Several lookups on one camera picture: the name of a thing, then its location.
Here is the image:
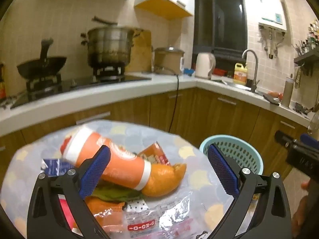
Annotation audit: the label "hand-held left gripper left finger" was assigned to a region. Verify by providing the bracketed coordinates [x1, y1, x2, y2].
[26, 144, 111, 239]

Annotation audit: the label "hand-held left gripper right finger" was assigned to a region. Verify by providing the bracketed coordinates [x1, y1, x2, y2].
[207, 143, 292, 239]

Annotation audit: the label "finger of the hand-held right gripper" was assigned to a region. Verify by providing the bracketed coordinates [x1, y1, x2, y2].
[300, 134, 319, 153]
[274, 131, 298, 152]

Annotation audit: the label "teal plastic basket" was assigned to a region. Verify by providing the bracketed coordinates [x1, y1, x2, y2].
[199, 134, 264, 180]

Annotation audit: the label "orange and white bottle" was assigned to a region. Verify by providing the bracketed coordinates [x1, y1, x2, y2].
[60, 126, 152, 192]

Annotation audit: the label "person's right hand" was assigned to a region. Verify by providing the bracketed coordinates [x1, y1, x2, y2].
[291, 180, 315, 239]

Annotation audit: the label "green leaf vegetable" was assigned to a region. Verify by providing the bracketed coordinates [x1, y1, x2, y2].
[91, 184, 147, 202]

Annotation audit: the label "orange plastic wrapper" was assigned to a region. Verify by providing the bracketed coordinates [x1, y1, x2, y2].
[86, 196, 126, 229]

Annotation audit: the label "blue and white milk carton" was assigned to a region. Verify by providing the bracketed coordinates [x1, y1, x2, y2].
[41, 158, 75, 177]

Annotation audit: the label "black knife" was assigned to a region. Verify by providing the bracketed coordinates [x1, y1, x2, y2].
[263, 93, 281, 105]

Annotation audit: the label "orange peel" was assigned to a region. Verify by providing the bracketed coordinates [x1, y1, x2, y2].
[143, 163, 187, 198]

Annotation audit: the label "orange snack packet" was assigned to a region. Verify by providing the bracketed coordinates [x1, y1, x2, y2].
[137, 141, 172, 166]

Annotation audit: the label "wooden base cabinets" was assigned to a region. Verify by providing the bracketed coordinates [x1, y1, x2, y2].
[0, 87, 309, 180]

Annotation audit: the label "steel faucet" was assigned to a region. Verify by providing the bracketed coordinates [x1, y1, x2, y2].
[242, 49, 260, 93]

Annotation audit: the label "fan-patterned tablecloth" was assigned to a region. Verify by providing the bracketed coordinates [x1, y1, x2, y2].
[0, 119, 250, 239]

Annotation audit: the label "steel sink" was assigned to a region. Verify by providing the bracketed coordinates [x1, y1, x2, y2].
[212, 78, 252, 91]

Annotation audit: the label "white kitchen countertop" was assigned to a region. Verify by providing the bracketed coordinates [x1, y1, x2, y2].
[0, 72, 312, 137]

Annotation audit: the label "clear wrapper with red label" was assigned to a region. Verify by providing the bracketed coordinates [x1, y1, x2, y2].
[120, 194, 207, 239]

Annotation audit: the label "yellow detergent bottle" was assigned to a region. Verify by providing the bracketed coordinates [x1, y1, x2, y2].
[233, 63, 248, 85]

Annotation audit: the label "black glass gas stove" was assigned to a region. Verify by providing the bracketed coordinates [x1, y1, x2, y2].
[10, 66, 152, 110]

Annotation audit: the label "water heater pipes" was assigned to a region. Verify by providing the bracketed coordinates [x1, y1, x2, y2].
[259, 26, 285, 59]

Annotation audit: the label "white electric kettle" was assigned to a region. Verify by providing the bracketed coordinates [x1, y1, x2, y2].
[194, 52, 217, 79]

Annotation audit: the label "black wok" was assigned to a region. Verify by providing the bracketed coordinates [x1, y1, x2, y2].
[16, 38, 68, 80]

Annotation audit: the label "beige rice cooker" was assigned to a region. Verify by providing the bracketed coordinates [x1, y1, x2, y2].
[153, 46, 185, 75]

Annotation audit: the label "wooden cutting board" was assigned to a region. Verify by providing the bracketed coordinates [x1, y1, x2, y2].
[130, 30, 152, 72]

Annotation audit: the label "steel steamer pot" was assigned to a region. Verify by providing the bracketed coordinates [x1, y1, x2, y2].
[80, 16, 145, 69]

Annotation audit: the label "yellow and red box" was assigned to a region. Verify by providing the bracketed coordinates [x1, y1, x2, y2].
[0, 63, 7, 100]

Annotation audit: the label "white water heater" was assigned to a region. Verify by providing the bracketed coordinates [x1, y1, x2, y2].
[250, 0, 287, 31]

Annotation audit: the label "dark window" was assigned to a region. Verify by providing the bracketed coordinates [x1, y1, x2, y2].
[193, 0, 248, 60]

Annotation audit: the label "wall shelf with utensils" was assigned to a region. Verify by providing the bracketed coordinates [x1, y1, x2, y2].
[293, 20, 319, 76]

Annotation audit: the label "black power cable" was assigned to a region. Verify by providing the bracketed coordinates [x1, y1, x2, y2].
[168, 67, 180, 131]

